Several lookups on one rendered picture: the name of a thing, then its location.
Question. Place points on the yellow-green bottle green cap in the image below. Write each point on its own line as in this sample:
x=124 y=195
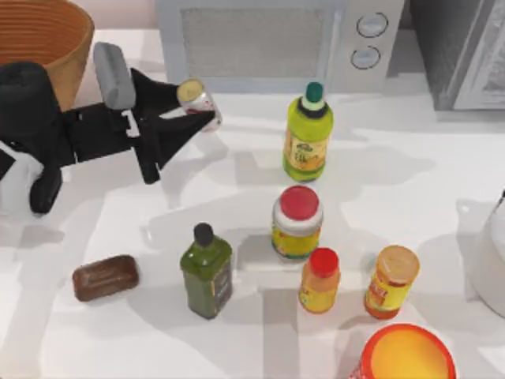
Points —
x=307 y=138

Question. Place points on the red and white can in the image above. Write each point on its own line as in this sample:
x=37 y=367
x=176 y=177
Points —
x=199 y=100

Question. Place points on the brown bread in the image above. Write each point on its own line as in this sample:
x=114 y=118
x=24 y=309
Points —
x=105 y=277

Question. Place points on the orange can yellow label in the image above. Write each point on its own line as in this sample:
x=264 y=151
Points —
x=390 y=284

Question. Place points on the dark green bottle black cap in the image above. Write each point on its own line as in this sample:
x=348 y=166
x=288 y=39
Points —
x=207 y=276

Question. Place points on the pale microwave oven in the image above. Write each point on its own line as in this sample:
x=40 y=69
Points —
x=252 y=43

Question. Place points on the orange bottle red cap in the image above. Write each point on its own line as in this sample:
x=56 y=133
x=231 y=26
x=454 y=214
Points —
x=319 y=284

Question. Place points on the red tub yellow inside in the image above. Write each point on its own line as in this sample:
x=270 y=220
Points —
x=408 y=355

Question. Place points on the microwave knob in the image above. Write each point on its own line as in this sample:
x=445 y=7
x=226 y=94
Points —
x=372 y=23
x=366 y=58

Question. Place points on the red-lidded jar yellow label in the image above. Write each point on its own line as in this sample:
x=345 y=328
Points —
x=296 y=225

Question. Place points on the orange woven basket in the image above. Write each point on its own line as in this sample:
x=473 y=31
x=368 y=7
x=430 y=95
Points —
x=59 y=35

